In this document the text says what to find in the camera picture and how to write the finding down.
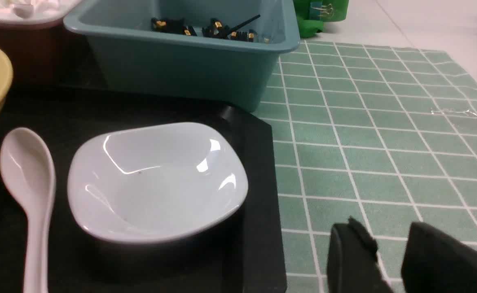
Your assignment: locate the white ceramic soup spoon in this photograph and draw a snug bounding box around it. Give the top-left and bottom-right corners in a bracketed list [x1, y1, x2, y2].
[0, 127, 56, 293]

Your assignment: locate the green backdrop cloth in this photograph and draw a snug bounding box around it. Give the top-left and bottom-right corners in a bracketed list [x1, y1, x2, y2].
[293, 0, 350, 39]

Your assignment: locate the white square sauce dish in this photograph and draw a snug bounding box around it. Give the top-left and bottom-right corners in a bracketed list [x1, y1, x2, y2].
[67, 122, 249, 245]

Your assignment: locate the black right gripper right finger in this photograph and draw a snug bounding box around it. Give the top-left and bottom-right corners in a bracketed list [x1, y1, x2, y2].
[401, 221, 477, 293]

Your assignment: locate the black chopsticks pile in bin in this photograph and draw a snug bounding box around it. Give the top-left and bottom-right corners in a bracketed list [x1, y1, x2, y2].
[150, 14, 261, 42]

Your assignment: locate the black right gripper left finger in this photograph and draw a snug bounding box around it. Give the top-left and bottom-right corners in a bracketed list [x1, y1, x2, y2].
[327, 217, 393, 293]

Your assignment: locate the blue plastic chopstick bin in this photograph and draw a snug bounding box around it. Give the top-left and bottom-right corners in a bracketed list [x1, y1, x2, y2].
[63, 0, 300, 112]

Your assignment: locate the black plastic serving tray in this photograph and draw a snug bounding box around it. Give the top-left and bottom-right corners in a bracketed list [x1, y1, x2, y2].
[0, 85, 287, 293]

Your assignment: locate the green checkered table mat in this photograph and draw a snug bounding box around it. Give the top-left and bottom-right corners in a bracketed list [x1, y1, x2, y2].
[255, 40, 477, 293]

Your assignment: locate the white brown spoon bin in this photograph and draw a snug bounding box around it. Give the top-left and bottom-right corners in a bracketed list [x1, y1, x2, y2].
[0, 0, 88, 85]

